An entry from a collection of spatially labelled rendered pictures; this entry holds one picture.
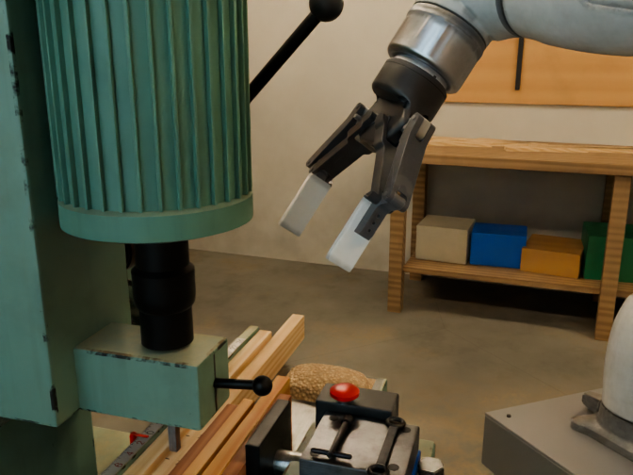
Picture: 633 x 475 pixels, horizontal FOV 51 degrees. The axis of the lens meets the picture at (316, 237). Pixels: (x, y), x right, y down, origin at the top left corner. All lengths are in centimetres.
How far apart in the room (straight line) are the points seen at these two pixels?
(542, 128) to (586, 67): 38
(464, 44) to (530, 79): 313
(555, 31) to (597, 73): 318
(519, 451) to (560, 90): 280
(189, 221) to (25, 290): 18
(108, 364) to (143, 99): 27
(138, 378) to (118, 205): 19
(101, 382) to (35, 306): 10
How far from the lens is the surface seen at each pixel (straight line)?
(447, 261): 360
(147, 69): 54
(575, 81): 383
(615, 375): 123
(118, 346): 70
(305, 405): 91
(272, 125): 424
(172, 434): 73
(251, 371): 91
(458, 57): 71
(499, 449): 130
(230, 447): 69
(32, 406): 72
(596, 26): 62
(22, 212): 64
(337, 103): 407
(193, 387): 65
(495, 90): 385
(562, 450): 123
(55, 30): 58
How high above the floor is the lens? 136
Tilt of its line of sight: 16 degrees down
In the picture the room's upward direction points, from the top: straight up
